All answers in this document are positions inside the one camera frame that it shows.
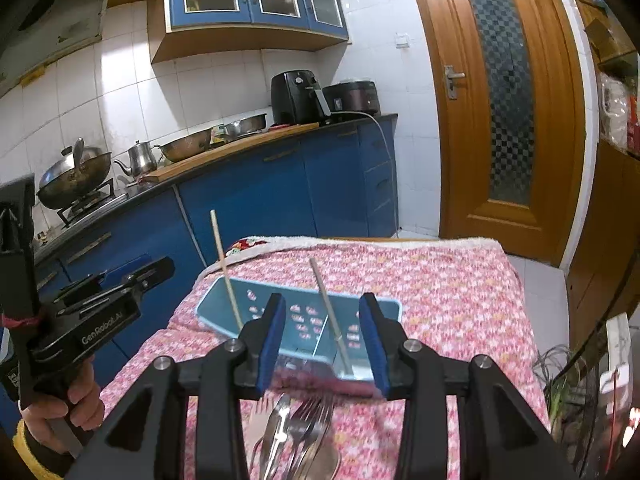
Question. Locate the wooden corner shelf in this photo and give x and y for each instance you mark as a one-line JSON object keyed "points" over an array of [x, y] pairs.
{"points": [[603, 278]]}

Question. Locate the black rice cooker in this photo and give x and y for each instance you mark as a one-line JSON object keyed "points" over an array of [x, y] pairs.
{"points": [[353, 95]]}

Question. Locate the left hand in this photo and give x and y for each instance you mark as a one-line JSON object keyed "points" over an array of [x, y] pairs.
{"points": [[82, 401]]}

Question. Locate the steel kettle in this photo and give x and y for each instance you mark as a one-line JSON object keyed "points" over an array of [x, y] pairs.
{"points": [[141, 160]]}

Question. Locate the silver metal fork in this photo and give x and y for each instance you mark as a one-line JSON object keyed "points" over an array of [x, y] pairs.
{"points": [[307, 429]]}

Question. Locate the large metal bowl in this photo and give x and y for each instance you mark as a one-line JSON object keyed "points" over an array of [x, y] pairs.
{"points": [[187, 146]]}

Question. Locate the wok with lid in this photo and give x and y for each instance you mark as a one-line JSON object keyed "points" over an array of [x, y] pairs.
{"points": [[80, 171]]}

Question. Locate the blue upper wall cabinet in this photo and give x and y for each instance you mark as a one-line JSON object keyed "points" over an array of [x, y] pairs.
{"points": [[181, 28]]}

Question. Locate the brown wooden door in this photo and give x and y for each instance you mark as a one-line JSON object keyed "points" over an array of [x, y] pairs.
{"points": [[511, 117]]}

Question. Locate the pink floral cloth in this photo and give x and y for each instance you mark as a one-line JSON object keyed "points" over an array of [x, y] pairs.
{"points": [[459, 298]]}

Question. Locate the silver metal spoon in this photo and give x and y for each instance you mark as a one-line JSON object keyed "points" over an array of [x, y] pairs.
{"points": [[275, 437]]}

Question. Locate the black air fryer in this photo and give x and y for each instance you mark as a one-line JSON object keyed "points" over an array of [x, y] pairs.
{"points": [[297, 99]]}

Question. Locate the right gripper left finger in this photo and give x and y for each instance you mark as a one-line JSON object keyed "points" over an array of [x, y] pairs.
{"points": [[144, 435]]}

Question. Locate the wooden chopstick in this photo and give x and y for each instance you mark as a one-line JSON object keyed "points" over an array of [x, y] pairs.
{"points": [[336, 329], [224, 268]]}

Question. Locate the blue plastic utensil box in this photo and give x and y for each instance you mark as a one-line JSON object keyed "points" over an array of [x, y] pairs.
{"points": [[308, 357]]}

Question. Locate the blue kitchen cabinet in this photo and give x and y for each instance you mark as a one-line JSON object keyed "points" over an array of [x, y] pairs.
{"points": [[330, 182]]}

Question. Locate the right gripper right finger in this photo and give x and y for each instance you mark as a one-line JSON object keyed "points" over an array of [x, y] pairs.
{"points": [[501, 437]]}

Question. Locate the pale plastic fork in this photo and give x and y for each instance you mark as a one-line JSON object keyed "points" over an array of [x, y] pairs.
{"points": [[257, 425]]}

